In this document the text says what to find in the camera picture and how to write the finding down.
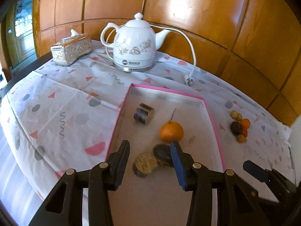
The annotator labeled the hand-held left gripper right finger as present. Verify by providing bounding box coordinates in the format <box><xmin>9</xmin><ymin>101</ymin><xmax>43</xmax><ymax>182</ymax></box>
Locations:
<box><xmin>170</xmin><ymin>141</ymin><xmax>280</xmax><ymax>226</ymax></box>

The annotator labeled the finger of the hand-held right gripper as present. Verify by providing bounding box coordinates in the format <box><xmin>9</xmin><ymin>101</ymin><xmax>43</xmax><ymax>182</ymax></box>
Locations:
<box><xmin>243</xmin><ymin>160</ymin><xmax>299</xmax><ymax>217</ymax></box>

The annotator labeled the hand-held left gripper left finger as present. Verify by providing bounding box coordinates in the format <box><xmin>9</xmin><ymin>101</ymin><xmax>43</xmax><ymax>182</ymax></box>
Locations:
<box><xmin>28</xmin><ymin>140</ymin><xmax>131</xmax><ymax>226</ymax></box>

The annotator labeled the large orange with stem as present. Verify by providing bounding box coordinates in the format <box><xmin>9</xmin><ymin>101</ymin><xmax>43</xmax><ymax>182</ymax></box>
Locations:
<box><xmin>160</xmin><ymin>108</ymin><xmax>184</xmax><ymax>144</ymax></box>

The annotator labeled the pink-edged shallow box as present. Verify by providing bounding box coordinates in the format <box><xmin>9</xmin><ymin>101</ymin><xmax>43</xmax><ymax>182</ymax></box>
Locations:
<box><xmin>103</xmin><ymin>83</ymin><xmax>225</xmax><ymax>226</ymax></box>

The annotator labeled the dark round disc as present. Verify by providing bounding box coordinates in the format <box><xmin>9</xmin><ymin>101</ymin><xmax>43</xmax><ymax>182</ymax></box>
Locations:
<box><xmin>153</xmin><ymin>144</ymin><xmax>176</xmax><ymax>167</ymax></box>

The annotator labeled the tan round disc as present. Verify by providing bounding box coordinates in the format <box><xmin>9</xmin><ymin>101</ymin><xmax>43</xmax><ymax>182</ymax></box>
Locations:
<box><xmin>133</xmin><ymin>152</ymin><xmax>159</xmax><ymax>178</ymax></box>

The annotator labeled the dark sliced cylinder piece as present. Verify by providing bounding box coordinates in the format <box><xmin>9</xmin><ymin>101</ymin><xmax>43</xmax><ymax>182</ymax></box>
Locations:
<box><xmin>134</xmin><ymin>103</ymin><xmax>156</xmax><ymax>125</ymax></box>

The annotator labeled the white patterned tablecloth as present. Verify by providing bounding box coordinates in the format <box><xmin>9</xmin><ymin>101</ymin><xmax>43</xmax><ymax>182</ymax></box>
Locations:
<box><xmin>0</xmin><ymin>39</ymin><xmax>294</xmax><ymax>226</ymax></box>

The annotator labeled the silver kettle base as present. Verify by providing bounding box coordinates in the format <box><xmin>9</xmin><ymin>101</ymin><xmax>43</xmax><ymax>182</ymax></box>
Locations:
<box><xmin>113</xmin><ymin>61</ymin><xmax>153</xmax><ymax>74</ymax></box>

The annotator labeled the white ceramic electric kettle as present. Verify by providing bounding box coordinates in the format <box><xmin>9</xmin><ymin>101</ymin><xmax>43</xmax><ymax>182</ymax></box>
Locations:
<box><xmin>101</xmin><ymin>12</ymin><xmax>171</xmax><ymax>69</ymax></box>

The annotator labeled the silver embossed tissue box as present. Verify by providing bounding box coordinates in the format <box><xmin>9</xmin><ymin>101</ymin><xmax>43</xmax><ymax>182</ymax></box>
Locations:
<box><xmin>50</xmin><ymin>33</ymin><xmax>92</xmax><ymax>67</ymax></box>

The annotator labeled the glass door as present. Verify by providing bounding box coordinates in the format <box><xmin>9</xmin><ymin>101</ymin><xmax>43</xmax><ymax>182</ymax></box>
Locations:
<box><xmin>0</xmin><ymin>0</ymin><xmax>38</xmax><ymax>76</ymax></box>

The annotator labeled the white power cord with plug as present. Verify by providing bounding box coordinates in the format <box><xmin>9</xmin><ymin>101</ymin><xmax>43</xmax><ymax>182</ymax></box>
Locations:
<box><xmin>105</xmin><ymin>24</ymin><xmax>197</xmax><ymax>86</ymax></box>

